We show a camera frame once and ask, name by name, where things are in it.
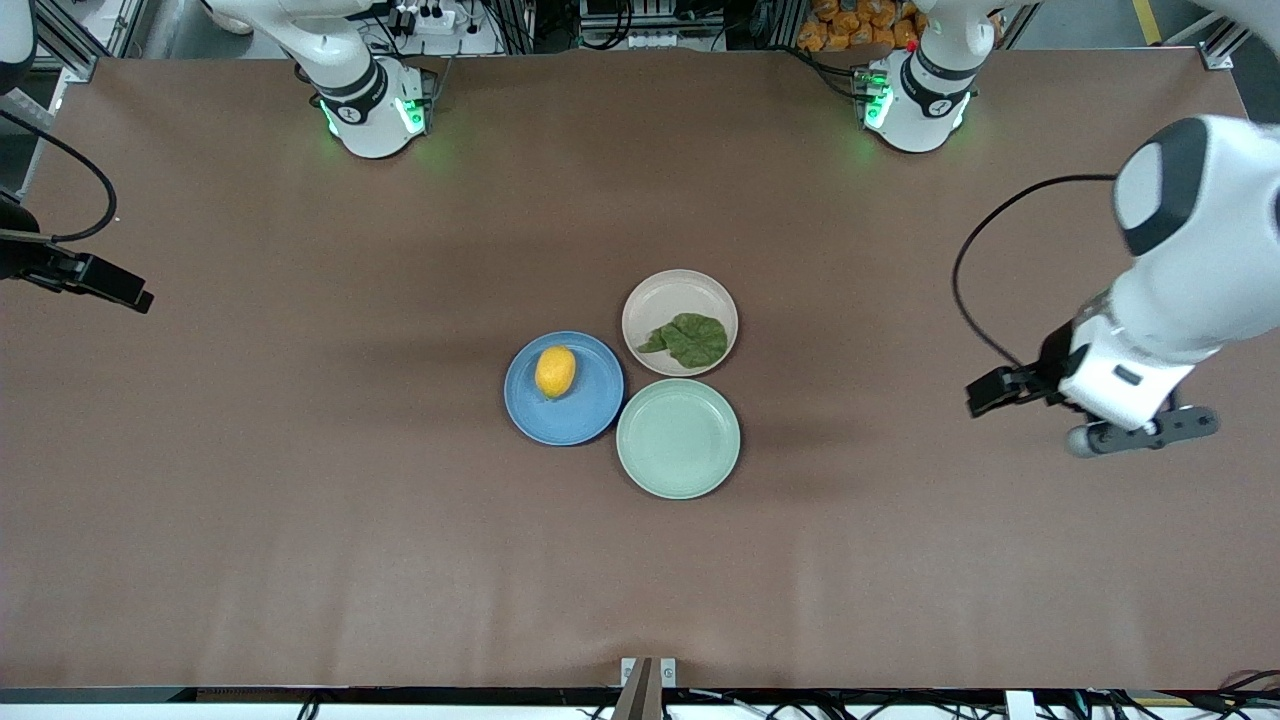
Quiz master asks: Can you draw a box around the green lettuce leaf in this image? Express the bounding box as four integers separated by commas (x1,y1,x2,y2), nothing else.
637,312,729,369

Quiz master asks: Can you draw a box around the yellow lemon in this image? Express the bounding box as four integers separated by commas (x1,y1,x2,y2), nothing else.
534,345,578,401

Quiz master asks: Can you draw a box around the pale green plate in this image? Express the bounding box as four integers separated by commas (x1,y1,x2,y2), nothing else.
615,377,742,501

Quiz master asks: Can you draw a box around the beige plate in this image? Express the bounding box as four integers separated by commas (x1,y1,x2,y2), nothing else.
621,268,740,378

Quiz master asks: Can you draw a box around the bag of oranges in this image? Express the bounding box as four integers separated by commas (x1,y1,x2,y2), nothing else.
798,0,926,53

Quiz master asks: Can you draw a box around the blue plate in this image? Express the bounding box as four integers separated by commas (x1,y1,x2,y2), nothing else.
503,330,626,447

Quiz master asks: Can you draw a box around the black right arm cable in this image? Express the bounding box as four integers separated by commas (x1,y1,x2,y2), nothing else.
0,108,119,244

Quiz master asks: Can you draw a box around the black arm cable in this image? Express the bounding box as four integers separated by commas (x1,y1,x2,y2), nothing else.
951,174,1121,371
0,108,119,244

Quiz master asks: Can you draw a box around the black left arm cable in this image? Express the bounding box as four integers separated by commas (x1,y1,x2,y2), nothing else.
951,174,1121,371

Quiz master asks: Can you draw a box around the aluminium frame profile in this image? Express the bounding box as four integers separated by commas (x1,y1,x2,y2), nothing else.
1195,0,1280,71
30,0,151,86

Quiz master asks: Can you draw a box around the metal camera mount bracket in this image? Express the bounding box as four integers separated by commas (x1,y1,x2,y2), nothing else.
620,657,678,720

